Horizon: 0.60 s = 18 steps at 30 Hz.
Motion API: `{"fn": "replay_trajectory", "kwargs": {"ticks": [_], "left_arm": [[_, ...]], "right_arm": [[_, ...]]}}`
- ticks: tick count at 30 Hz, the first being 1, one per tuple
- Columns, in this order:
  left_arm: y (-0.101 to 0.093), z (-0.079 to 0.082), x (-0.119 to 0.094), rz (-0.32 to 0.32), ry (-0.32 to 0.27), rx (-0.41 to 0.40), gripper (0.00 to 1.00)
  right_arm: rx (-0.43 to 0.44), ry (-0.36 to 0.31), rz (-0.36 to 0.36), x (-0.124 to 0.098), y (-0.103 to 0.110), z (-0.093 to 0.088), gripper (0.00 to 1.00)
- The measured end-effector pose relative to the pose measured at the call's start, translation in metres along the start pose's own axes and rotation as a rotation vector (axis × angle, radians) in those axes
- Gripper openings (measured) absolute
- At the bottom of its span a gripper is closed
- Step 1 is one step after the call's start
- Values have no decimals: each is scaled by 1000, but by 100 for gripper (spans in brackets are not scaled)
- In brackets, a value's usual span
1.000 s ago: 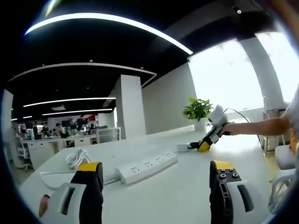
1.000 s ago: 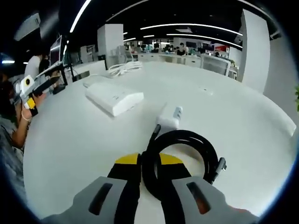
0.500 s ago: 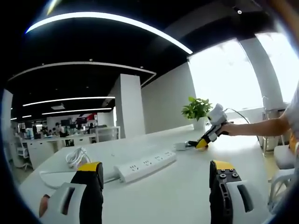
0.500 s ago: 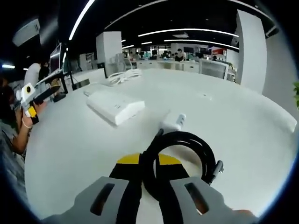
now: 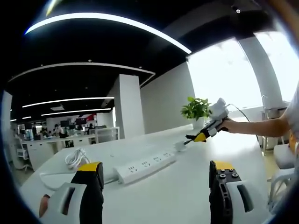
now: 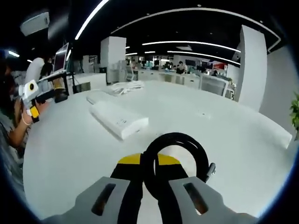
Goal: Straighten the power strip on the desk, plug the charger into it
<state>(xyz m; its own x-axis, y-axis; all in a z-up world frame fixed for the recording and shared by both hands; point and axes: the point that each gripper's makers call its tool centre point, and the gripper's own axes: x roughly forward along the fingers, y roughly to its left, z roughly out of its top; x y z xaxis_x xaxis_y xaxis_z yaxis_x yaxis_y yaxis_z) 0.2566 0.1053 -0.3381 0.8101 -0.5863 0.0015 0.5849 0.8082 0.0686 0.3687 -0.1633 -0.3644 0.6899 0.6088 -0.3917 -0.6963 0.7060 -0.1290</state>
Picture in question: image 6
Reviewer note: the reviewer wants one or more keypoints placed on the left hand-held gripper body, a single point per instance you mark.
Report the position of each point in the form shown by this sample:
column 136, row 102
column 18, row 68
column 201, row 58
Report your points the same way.
column 29, row 92

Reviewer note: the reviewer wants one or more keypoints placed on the ceiling air conditioner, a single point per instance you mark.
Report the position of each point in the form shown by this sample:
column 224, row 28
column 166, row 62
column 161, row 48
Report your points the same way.
column 35, row 23

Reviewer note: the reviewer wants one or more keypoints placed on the person's dark hair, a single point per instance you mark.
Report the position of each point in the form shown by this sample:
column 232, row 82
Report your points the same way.
column 5, row 86

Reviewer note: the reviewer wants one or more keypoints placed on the potted green plant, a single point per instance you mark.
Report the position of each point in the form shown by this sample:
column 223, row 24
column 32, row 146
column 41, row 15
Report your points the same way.
column 295, row 109

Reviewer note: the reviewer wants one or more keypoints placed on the white power strip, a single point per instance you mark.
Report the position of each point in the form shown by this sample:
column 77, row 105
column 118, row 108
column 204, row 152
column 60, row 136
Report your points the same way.
column 116, row 120

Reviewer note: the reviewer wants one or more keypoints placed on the white mesh office chair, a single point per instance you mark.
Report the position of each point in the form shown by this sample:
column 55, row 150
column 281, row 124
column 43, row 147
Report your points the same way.
column 213, row 85

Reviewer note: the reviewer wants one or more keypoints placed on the black laptop stand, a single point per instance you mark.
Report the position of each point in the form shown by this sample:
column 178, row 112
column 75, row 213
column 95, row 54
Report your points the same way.
column 66, row 82

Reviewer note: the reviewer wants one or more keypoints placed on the row of white office desks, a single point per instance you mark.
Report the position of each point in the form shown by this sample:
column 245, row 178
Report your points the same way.
column 168, row 78

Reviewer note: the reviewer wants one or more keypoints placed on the computer monitor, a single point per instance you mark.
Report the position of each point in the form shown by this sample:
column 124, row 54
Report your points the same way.
column 60, row 58

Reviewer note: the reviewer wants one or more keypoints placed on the white wrist band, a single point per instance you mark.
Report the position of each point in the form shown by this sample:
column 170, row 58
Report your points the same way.
column 25, row 121

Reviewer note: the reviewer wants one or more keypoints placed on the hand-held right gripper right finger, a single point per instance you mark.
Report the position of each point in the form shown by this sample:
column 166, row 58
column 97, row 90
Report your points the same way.
column 187, row 205

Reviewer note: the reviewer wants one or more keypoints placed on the person's left hand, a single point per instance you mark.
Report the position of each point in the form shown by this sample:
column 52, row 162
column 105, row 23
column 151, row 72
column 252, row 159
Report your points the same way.
column 21, row 109

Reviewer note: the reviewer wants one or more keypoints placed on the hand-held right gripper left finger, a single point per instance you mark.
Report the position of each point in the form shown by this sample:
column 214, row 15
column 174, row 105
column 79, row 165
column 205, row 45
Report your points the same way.
column 112, row 191

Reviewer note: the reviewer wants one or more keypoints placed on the long ceiling light strip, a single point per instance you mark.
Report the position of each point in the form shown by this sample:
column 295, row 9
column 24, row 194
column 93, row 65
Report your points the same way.
column 90, row 19

